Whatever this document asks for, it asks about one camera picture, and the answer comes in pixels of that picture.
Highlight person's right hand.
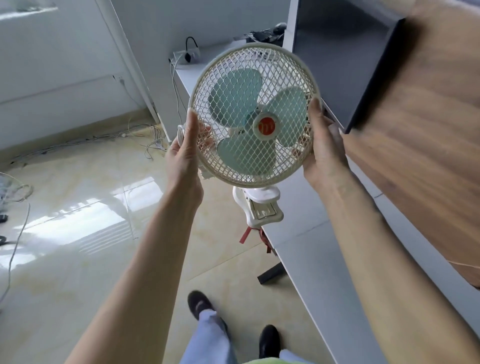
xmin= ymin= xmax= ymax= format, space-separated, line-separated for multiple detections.
xmin=291 ymin=98 xmax=350 ymax=191

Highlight person's left hand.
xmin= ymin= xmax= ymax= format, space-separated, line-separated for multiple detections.
xmin=164 ymin=109 xmax=213 ymax=202

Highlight white clip fan green blades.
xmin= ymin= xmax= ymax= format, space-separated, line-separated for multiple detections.
xmin=187 ymin=42 xmax=323 ymax=229

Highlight person's left forearm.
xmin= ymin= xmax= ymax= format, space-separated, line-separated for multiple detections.
xmin=64 ymin=176 xmax=205 ymax=364

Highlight person's right forearm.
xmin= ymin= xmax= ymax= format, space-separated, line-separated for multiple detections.
xmin=313 ymin=169 xmax=480 ymax=364

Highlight dark monitor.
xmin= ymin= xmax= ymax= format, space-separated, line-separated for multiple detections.
xmin=292 ymin=0 xmax=407 ymax=134

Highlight white power strip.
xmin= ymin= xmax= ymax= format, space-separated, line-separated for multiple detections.
xmin=170 ymin=48 xmax=201 ymax=65

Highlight black power plug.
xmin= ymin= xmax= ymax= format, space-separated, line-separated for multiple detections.
xmin=184 ymin=36 xmax=199 ymax=62

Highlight wooden partition panel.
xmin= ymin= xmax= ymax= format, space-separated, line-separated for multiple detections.
xmin=343 ymin=0 xmax=480 ymax=289

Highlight white desk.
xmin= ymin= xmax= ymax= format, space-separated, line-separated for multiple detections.
xmin=174 ymin=39 xmax=480 ymax=364

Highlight red ribbon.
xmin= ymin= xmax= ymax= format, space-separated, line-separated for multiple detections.
xmin=239 ymin=225 xmax=277 ymax=258

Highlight black table leg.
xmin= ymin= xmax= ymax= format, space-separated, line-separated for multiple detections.
xmin=257 ymin=262 xmax=287 ymax=286

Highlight person's left black shoe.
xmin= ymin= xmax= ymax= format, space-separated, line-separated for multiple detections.
xmin=187 ymin=290 xmax=217 ymax=321

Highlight person's black shoe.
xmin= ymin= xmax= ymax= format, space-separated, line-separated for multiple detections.
xmin=259 ymin=325 xmax=281 ymax=359
xmin=187 ymin=290 xmax=217 ymax=321

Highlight person's light blue trousers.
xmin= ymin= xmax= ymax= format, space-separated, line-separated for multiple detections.
xmin=182 ymin=309 xmax=312 ymax=364

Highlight person's right black shoe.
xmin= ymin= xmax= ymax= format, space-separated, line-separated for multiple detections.
xmin=259 ymin=325 xmax=281 ymax=359

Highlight white fan power cord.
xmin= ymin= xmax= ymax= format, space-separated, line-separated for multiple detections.
xmin=169 ymin=58 xmax=188 ymax=149

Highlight bundle of white floor cables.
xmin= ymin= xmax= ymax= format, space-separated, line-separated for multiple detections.
xmin=7 ymin=112 xmax=167 ymax=166

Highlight black device with cables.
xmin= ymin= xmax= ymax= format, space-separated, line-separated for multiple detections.
xmin=234 ymin=22 xmax=287 ymax=47

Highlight white cable on floor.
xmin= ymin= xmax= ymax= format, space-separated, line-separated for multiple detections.
xmin=0 ymin=172 xmax=34 ymax=304

